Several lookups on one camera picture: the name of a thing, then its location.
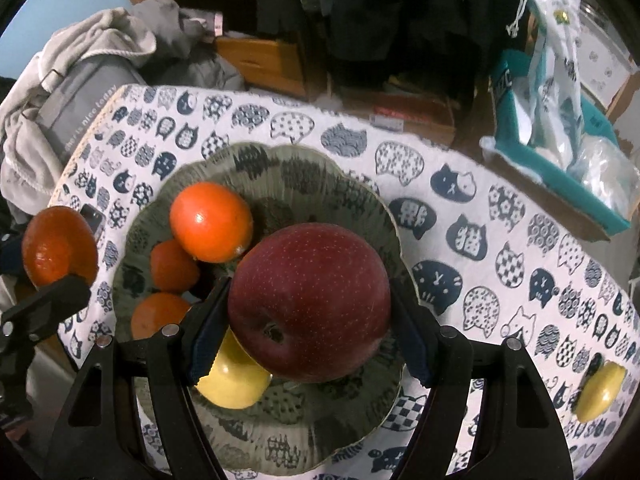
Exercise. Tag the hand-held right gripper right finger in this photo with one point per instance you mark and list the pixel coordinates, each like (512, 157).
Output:
(410, 340)

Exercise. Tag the wooden cabinet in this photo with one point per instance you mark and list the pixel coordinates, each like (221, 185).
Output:
(260, 62)

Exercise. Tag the wooden framed white panel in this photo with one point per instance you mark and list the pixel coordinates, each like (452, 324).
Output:
(605, 65)

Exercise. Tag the dark grey garment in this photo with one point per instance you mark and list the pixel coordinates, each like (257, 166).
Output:
(200, 70)

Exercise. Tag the teal box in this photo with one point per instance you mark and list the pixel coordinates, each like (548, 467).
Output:
(520, 155)

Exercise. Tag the brown cardboard box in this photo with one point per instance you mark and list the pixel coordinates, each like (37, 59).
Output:
(425, 115)

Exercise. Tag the yellow lemon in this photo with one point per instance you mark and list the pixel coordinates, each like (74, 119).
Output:
(235, 380)
(600, 392)

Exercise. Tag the scalloped glass plate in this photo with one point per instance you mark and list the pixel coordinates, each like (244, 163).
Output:
(320, 180)

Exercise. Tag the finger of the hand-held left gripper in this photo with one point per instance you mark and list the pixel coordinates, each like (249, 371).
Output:
(50, 305)

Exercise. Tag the black phone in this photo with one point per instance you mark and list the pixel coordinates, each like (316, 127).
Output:
(95, 220)

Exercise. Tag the dark hanging clothes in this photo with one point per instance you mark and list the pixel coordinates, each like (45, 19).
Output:
(400, 20)

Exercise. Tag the red apple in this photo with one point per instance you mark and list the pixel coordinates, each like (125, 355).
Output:
(310, 300)

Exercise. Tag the cat print tablecloth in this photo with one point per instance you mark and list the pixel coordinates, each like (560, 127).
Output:
(500, 200)

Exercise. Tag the grey printed bag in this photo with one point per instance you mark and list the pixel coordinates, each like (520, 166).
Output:
(85, 95)

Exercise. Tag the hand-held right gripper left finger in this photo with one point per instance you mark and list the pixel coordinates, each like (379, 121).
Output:
(205, 350)

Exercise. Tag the light grey hoodie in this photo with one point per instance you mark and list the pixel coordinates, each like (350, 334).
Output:
(100, 30)

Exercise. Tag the orange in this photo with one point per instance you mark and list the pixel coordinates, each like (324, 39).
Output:
(157, 315)
(172, 267)
(210, 222)
(57, 245)

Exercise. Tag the clear plastic bag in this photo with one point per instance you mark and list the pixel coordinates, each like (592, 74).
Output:
(605, 170)

